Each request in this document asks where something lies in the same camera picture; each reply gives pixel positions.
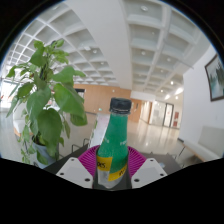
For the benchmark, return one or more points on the green drink bottle yellow label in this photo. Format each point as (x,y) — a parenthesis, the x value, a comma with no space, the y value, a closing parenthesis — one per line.
(114,140)

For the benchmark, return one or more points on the green leafy potted plant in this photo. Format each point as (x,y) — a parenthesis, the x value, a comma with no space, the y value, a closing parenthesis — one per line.
(50,123)

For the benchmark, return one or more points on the black framed glass door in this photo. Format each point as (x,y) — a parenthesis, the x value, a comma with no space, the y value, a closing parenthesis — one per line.
(168,115)

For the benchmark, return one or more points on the dark framed landscape picture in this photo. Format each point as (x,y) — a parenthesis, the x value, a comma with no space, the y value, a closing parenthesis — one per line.
(216,80)

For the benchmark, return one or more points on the wooden door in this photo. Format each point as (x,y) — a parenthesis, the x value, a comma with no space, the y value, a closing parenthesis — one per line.
(136,110)

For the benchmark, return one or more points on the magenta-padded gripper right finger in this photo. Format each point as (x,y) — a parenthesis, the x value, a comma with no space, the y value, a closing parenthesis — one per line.
(136,161)

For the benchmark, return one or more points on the long white wall bench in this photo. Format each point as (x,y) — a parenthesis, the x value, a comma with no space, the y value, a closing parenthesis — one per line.
(203,146)

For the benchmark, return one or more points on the recessed ceiling lights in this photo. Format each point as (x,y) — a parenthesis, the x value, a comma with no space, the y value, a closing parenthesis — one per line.
(179,90)

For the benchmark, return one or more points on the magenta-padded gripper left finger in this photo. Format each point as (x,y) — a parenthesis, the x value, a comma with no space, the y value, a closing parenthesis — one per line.
(87,160)

